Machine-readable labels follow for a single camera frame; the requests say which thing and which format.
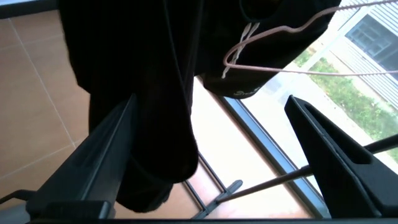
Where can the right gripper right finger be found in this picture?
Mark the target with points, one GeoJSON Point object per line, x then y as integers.
{"type": "Point", "coordinates": [342, 186]}

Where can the black clothes rack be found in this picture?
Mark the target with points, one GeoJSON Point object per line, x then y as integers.
{"type": "Point", "coordinates": [264, 183]}

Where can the black shorts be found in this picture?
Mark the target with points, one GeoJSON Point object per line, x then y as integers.
{"type": "Point", "coordinates": [267, 46]}

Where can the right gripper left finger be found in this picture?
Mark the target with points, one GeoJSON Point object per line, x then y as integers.
{"type": "Point", "coordinates": [102, 174]}

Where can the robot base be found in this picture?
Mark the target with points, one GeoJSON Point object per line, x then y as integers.
{"type": "Point", "coordinates": [12, 214]}

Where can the window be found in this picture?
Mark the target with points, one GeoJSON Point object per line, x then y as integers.
{"type": "Point", "coordinates": [342, 102]}

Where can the black garment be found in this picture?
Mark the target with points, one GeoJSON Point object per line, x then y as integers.
{"type": "Point", "coordinates": [130, 77]}

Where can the pink clothes hanger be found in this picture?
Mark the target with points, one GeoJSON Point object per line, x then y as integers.
{"type": "Point", "coordinates": [311, 72]}

